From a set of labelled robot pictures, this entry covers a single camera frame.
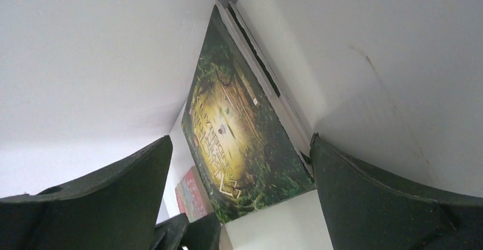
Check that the green yellow book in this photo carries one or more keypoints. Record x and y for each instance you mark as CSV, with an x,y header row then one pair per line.
x,y
243,145

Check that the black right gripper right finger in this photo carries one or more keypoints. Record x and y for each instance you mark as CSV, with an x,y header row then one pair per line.
x,y
366,207

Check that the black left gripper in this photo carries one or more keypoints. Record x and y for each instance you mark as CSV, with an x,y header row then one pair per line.
x,y
179,233

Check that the red comic book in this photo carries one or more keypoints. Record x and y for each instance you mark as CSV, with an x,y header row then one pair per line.
x,y
192,197

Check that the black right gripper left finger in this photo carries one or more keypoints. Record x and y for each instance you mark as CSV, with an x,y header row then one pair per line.
x,y
114,207

